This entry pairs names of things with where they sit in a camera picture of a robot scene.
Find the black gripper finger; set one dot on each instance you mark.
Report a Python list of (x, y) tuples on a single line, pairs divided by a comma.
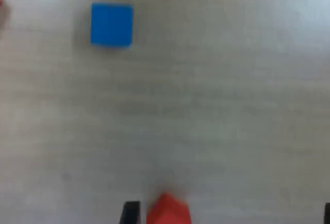
[(327, 214), (130, 213)]

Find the blue cube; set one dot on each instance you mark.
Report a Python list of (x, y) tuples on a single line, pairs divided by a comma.
[(112, 24)]

